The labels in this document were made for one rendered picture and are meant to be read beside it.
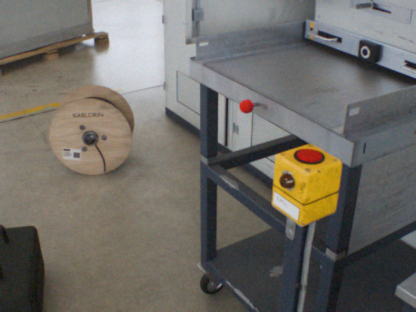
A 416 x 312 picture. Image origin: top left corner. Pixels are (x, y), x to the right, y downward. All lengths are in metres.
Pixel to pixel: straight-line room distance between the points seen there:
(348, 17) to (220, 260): 0.87
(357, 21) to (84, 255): 1.33
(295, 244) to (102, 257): 1.28
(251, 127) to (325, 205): 1.64
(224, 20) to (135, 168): 1.19
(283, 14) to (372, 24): 0.40
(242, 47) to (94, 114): 1.13
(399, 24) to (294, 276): 0.75
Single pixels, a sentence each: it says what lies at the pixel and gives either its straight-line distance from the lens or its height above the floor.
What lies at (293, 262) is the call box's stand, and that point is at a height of 0.70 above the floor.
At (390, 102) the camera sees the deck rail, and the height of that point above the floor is 0.89.
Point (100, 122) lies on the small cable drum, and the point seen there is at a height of 0.28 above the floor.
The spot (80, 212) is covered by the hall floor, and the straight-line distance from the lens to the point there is 2.39.
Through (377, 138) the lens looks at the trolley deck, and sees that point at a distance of 1.11.
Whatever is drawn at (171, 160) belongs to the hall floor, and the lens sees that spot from 2.74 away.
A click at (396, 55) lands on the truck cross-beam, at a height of 0.91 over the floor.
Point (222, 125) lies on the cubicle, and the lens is 2.70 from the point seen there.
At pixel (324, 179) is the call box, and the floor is 0.88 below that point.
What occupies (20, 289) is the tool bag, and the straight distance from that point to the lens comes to 1.72.
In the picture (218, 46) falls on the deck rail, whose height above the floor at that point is 0.88.
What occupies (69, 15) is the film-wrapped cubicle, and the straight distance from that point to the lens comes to 4.70.
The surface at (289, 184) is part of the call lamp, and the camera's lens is 0.84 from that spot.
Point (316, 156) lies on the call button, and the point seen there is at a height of 0.91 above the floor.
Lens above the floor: 1.29
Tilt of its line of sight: 28 degrees down
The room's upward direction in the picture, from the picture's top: straight up
